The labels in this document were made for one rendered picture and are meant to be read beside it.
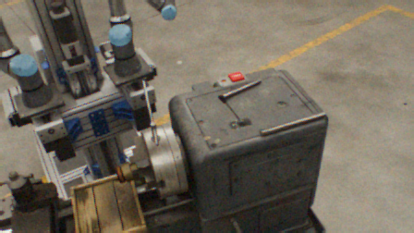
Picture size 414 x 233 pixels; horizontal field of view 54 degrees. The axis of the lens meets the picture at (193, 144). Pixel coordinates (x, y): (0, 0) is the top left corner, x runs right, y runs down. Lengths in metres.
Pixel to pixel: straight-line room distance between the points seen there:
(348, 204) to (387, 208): 0.25
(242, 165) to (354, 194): 1.60
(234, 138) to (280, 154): 0.23
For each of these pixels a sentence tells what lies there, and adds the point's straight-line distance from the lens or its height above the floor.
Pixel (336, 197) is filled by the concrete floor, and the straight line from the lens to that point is 3.10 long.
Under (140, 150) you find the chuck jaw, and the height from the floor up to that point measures 1.15.
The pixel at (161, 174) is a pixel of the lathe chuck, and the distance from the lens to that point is 1.65.
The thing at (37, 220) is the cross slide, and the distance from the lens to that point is 1.91.
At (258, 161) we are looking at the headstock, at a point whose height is 1.14.
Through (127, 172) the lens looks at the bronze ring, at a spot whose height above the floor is 1.11.
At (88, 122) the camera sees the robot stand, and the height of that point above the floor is 0.96.
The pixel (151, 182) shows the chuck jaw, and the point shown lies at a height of 1.11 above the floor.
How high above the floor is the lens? 2.35
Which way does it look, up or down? 43 degrees down
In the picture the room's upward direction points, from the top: 7 degrees counter-clockwise
